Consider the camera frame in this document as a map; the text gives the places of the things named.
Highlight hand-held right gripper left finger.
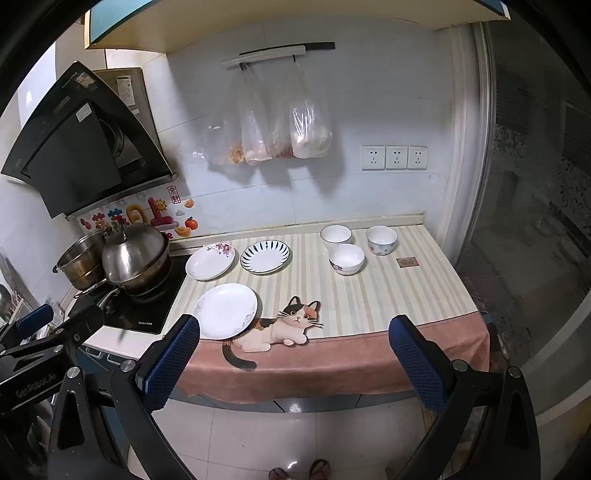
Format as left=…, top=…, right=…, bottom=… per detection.
left=46, top=314, right=201, bottom=480

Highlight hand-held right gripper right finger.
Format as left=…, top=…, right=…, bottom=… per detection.
left=389, top=315, right=541, bottom=480

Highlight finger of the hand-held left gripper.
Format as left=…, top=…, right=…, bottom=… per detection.
left=0, top=303, right=55, bottom=352
left=0, top=304, right=106, bottom=370

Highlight white bowl with blue rim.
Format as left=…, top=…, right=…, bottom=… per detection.
left=320, top=224, right=353, bottom=252

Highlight black induction cooktop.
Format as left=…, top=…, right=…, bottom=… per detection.
left=69, top=251, right=195, bottom=335

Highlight steel stockpot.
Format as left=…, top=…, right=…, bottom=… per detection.
left=53, top=229, right=109, bottom=291

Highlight striped tablecloth with cat print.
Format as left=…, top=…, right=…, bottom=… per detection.
left=168, top=224, right=491, bottom=404

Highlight white plate with grey swirls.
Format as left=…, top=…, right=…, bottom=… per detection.
left=192, top=283, right=259, bottom=340

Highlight steel wok with lid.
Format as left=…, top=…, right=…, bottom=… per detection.
left=73, top=223, right=171, bottom=308

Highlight white plate with pink flowers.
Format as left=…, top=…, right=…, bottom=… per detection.
left=185, top=243, right=235, bottom=281

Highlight blue base cabinet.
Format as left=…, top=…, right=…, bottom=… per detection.
left=78, top=346, right=435, bottom=462

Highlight white bowl with floral print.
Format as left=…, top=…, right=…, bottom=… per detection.
left=329, top=244, right=365, bottom=276

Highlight white bowl with coloured dots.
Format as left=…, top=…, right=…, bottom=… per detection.
left=366, top=226, right=398, bottom=257

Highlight white plate with dark striped rim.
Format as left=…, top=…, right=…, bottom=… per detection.
left=240, top=240, right=291, bottom=274

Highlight black range hood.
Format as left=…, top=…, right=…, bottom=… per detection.
left=1, top=61, right=180, bottom=220

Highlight clear plastic bag with orange contents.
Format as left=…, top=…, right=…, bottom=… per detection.
left=194, top=69, right=245, bottom=167

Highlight clear plastic bag with pale contents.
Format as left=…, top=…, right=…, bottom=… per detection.
left=240, top=65, right=273, bottom=165

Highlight clear plastic bag with brown contents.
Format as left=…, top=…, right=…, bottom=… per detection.
left=270, top=69, right=296, bottom=159

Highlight clear plastic bag with white powder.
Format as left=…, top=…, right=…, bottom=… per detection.
left=289, top=60, right=333, bottom=159

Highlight colourful wall stickers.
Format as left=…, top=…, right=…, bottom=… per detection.
left=79, top=185, right=200, bottom=241

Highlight wall hook rail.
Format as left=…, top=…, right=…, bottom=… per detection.
left=222, top=42, right=336, bottom=70

